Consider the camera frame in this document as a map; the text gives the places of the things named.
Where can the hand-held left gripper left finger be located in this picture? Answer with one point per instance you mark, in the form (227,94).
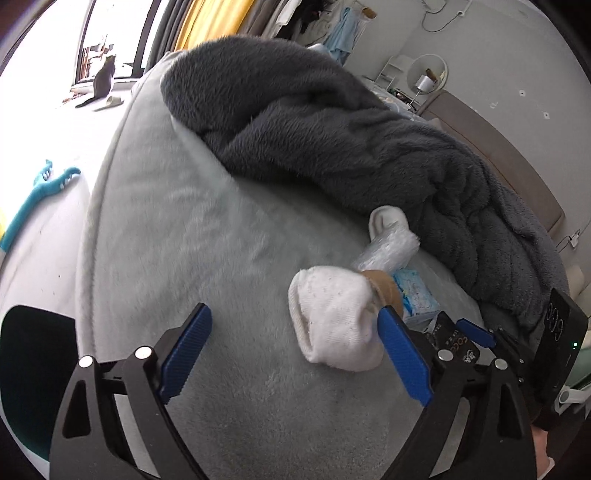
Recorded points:
(184,350)

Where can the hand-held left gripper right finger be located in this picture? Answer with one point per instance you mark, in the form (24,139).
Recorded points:
(404,355)

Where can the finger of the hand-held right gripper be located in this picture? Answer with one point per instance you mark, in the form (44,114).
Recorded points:
(475,333)

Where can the black snack packet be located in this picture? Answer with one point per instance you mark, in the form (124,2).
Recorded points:
(457,344)

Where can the blue tissue packet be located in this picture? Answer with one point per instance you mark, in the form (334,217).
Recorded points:
(418,295)

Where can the brown tape roll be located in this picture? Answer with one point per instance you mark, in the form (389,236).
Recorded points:
(385,288)

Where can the balled white sock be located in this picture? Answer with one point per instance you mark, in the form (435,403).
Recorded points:
(332,314)

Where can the bubble wrap piece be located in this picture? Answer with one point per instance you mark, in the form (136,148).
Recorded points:
(388,253)

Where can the dark teal trash bin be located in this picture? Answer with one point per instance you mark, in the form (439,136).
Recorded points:
(32,369)

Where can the person's right forearm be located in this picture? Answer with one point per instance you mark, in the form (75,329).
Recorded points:
(541,452)

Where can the bed with grey cover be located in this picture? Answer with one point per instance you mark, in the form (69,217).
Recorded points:
(207,240)

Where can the beige upholstered headboard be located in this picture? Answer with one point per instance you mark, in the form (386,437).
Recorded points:
(508,161)

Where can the blue dinosaur grabber toy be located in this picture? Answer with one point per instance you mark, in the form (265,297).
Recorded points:
(27,203)

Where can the dark grey fleece blanket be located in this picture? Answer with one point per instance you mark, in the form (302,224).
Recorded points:
(323,129)

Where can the white table lamp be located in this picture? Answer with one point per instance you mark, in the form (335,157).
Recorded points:
(424,83)

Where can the pale green slipper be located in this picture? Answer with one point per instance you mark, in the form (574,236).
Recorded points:
(111,102)

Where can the round white mirror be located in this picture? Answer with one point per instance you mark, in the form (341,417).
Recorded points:
(436,64)

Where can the white vanity table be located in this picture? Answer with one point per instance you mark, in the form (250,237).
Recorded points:
(392,69)

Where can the grey cat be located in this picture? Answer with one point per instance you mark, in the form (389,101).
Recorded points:
(104,81)

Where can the black framed glass door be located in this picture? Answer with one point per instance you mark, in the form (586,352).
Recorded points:
(143,46)

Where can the grey curtain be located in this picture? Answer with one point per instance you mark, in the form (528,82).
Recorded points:
(161,32)

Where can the light blue hanging garment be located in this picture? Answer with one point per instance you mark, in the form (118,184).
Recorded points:
(344,32)

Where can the yellow curtain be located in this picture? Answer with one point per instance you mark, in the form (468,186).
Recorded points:
(207,23)

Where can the white hanging garment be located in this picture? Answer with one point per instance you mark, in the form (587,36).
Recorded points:
(286,11)

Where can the black hanging garment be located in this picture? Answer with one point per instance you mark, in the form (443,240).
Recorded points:
(314,9)

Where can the white wall charger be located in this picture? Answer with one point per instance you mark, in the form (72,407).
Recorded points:
(573,239)

